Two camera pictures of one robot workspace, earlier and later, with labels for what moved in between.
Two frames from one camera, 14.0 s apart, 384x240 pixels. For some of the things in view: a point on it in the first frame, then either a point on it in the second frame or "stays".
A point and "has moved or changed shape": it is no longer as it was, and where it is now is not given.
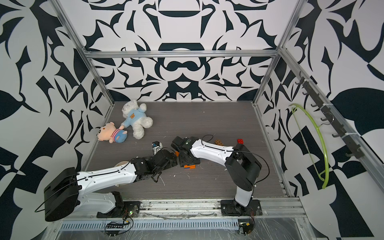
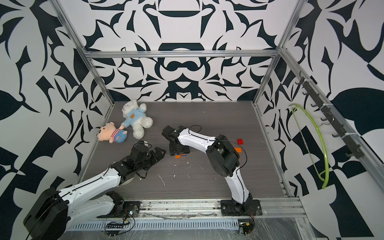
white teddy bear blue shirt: x=134 y=116 stays
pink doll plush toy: x=109 y=132 stays
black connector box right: x=248 y=225 stays
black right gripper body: x=183 y=161 to x=178 y=149
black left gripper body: x=173 y=163 to x=152 y=159
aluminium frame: x=84 y=210 stays
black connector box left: x=113 y=233 stays
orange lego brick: x=192 y=167 has moved or changed shape
